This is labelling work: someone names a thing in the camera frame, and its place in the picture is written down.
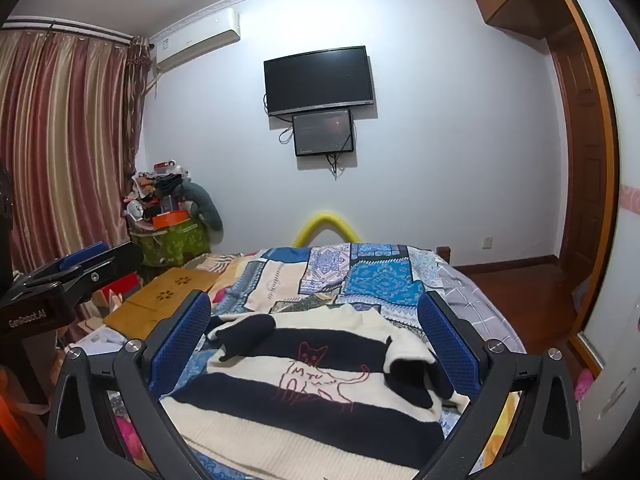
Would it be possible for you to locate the striped pink curtain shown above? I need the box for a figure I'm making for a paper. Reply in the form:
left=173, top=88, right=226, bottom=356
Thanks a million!
left=0, top=27, right=152, bottom=343

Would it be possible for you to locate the small black wall monitor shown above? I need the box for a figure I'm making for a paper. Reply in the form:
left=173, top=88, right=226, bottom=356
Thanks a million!
left=292, top=109, right=356, bottom=158

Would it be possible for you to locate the yellow foam tube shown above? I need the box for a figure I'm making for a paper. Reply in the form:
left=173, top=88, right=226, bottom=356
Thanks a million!
left=292, top=210, right=360, bottom=249

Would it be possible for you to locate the grey checked bedsheet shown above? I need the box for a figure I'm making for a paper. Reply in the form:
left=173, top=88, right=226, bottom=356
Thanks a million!
left=434, top=257, right=527, bottom=353

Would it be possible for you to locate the green fabric storage bag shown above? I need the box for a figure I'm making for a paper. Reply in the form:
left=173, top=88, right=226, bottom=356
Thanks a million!
left=131, top=217, right=211, bottom=267

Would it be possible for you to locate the blue patchwork blanket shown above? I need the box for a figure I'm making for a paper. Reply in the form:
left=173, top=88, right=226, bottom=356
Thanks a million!
left=170, top=242, right=443, bottom=480

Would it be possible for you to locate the wooden lap desk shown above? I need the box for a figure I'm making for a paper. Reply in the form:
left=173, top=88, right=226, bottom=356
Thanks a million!
left=102, top=267, right=224, bottom=342

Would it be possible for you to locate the orange plastic bag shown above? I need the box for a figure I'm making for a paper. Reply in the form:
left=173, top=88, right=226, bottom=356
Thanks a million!
left=0, top=364, right=51, bottom=467

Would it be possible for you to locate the pile of household clutter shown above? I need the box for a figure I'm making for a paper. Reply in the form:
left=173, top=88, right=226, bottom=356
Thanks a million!
left=121, top=159, right=193, bottom=233

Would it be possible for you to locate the orange box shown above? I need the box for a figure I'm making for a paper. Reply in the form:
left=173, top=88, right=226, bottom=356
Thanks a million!
left=151, top=211, right=191, bottom=230

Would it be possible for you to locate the white air conditioner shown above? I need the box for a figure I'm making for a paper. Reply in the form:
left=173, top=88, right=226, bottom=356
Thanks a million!
left=149, top=7, right=241, bottom=74

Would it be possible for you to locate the red box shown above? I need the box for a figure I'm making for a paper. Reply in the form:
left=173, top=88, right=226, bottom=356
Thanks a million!
left=95, top=274, right=142, bottom=311

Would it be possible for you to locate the black monitor cable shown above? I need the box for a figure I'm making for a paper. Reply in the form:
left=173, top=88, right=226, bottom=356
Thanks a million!
left=325, top=152, right=349, bottom=181

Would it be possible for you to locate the black and white striped sweater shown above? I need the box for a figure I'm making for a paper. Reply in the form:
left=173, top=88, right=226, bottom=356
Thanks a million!
left=159, top=304, right=472, bottom=480

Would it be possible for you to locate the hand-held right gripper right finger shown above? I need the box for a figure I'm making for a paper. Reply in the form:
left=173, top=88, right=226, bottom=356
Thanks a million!
left=416, top=290, right=584, bottom=480

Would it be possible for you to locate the black wall television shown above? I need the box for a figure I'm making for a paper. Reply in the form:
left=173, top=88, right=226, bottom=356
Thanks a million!
left=263, top=46, right=376, bottom=117

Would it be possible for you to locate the pink slipper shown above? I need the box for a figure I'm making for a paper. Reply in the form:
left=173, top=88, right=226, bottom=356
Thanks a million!
left=574, top=367, right=597, bottom=402

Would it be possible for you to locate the brown wooden door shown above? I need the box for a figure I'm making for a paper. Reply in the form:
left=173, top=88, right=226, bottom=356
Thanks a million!
left=547, top=20, right=611, bottom=267

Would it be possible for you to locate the curtain rod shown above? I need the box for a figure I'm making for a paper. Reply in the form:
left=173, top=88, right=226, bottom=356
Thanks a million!
left=0, top=16, right=151, bottom=47

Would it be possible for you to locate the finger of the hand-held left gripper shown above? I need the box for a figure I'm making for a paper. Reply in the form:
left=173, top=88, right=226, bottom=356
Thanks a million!
left=25, top=242, right=144, bottom=307
left=12, top=241, right=111, bottom=288

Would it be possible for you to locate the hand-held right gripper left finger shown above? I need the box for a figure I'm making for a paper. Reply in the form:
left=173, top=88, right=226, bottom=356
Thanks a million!
left=45, top=290, right=213, bottom=480

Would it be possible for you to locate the grey plush toy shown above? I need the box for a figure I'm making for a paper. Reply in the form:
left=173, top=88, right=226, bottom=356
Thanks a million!
left=181, top=180, right=224, bottom=234

